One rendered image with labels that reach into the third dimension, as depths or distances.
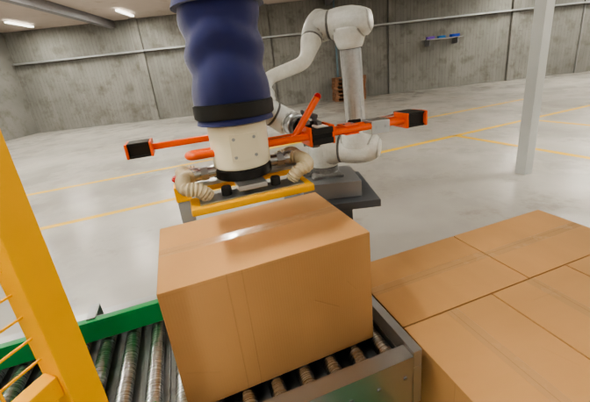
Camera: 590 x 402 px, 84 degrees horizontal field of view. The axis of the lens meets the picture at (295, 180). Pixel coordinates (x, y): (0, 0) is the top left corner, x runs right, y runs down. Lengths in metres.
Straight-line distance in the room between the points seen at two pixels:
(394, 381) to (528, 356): 0.41
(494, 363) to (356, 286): 0.46
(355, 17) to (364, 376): 1.36
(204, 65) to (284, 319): 0.73
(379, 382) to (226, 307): 0.50
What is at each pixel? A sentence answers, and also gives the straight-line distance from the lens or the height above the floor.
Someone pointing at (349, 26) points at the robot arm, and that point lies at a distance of 1.61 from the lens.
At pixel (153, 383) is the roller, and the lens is 1.28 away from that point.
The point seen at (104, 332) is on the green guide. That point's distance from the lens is 1.51.
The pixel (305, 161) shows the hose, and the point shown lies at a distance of 0.94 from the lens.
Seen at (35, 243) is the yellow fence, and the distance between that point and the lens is 0.61.
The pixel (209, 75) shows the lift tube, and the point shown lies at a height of 1.43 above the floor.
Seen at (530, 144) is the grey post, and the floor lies 0.36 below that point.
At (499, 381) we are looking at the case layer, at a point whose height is 0.54.
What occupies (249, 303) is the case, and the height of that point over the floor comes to 0.84.
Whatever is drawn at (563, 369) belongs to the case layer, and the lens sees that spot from 1.31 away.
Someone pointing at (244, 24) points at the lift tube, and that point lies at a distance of 0.90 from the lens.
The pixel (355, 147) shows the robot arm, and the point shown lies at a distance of 1.71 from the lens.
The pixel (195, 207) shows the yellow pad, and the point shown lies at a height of 1.12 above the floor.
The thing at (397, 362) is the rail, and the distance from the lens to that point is 1.12.
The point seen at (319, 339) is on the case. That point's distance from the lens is 1.13.
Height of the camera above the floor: 1.43
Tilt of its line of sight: 19 degrees down
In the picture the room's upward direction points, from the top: 6 degrees counter-clockwise
